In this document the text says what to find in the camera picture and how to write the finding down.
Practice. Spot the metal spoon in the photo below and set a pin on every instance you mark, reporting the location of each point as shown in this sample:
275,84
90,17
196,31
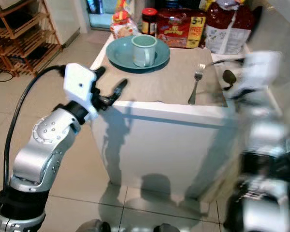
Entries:
228,77

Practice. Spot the metal fork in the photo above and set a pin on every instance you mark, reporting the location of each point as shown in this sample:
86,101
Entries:
193,89

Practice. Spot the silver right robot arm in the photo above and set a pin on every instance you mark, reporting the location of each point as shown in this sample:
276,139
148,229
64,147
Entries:
261,140

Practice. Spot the teal round plate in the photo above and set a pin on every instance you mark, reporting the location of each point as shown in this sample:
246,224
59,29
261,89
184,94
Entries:
118,54

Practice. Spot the pale green mug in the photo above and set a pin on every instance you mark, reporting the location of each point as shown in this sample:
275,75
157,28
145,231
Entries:
141,54

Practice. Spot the beige placemat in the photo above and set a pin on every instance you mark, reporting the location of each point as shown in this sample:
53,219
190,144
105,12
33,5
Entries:
164,87

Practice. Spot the small yellow red snack pack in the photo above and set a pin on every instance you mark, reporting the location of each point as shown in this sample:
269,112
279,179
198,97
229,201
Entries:
123,25

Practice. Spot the glass door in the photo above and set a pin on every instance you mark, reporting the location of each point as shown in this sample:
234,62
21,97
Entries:
106,9

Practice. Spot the red and white snack bag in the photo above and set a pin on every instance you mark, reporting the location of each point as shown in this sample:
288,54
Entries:
229,29

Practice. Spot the dark jar with red lid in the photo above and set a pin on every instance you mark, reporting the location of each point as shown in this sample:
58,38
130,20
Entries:
149,21

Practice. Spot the white table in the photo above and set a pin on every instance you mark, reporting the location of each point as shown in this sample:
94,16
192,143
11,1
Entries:
164,154

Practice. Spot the wooden slatted shelf rack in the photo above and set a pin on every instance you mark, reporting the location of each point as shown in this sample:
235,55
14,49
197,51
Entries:
26,43

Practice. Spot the red instant noodle multipack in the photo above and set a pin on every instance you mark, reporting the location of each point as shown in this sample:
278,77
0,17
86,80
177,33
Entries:
179,29

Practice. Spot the grey box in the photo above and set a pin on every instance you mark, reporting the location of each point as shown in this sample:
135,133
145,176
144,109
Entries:
5,3

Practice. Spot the grey robot left foot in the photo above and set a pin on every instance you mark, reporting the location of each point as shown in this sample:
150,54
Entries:
92,226

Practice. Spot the grey robot foot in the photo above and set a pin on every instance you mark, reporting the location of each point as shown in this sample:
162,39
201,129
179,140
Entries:
92,226
166,228

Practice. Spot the grey robot right foot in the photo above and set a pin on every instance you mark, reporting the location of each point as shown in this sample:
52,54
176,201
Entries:
166,228

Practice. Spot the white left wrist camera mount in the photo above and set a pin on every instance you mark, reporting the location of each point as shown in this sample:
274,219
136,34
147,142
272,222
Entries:
79,87

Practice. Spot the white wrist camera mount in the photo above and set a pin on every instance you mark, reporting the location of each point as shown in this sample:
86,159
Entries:
261,67
79,87

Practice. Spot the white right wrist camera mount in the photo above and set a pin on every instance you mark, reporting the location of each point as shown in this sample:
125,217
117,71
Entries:
261,67

